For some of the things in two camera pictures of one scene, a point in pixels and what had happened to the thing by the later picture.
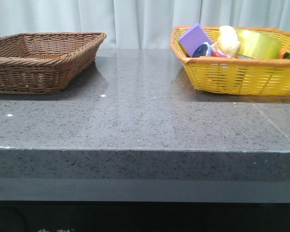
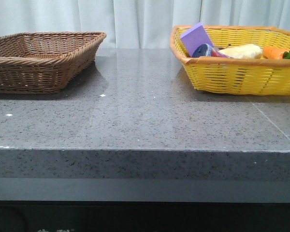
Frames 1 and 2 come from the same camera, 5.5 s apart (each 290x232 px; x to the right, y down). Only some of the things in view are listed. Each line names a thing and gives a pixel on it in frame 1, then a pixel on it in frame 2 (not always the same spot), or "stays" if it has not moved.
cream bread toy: [228, 43] to [242, 51]
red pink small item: [214, 53] stays
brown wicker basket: [41, 63] stays
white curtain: [138, 24] stays
